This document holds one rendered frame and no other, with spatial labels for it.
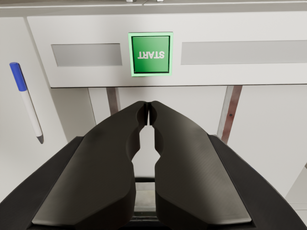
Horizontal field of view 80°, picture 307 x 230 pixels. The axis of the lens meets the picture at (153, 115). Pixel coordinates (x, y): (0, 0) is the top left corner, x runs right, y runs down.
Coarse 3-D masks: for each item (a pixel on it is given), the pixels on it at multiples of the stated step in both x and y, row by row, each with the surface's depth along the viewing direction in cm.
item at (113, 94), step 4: (108, 88) 39; (112, 88) 39; (116, 88) 41; (108, 92) 40; (112, 92) 40; (116, 92) 41; (108, 96) 40; (112, 96) 40; (116, 96) 41; (108, 100) 41; (112, 100) 41; (116, 100) 41; (112, 104) 41; (116, 104) 41; (112, 108) 42; (116, 108) 42; (120, 108) 45; (112, 112) 43
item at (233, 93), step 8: (232, 88) 40; (240, 88) 39; (232, 96) 40; (224, 104) 44; (232, 104) 41; (224, 112) 44; (232, 112) 42; (224, 120) 44; (232, 120) 44; (224, 128) 45; (224, 136) 46
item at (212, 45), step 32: (32, 32) 23; (64, 32) 23; (96, 32) 23; (192, 32) 23; (224, 32) 23; (256, 32) 23; (288, 32) 23; (64, 64) 26; (96, 64) 26; (128, 64) 25; (192, 64) 25; (224, 64) 25; (256, 64) 25; (288, 64) 25
